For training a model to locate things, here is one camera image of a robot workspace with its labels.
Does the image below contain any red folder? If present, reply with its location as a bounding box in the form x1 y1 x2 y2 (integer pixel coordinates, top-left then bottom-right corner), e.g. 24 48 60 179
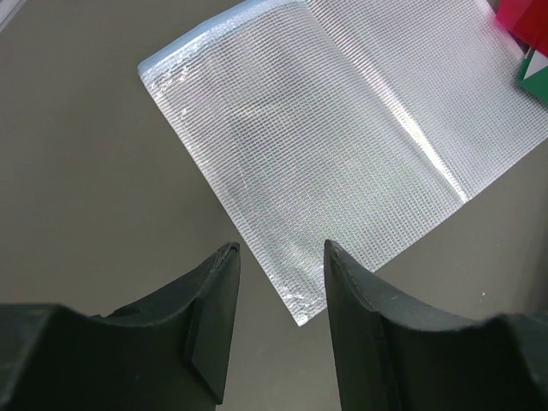
496 0 547 56

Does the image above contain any clear mesh zip pouch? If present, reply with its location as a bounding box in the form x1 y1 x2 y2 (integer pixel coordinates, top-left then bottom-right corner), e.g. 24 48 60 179
138 1 547 325

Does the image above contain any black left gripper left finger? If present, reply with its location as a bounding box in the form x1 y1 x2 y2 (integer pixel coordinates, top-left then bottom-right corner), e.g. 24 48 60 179
1 242 241 410

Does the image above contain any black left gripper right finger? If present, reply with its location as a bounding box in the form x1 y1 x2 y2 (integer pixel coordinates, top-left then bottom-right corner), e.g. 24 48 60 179
324 241 547 410

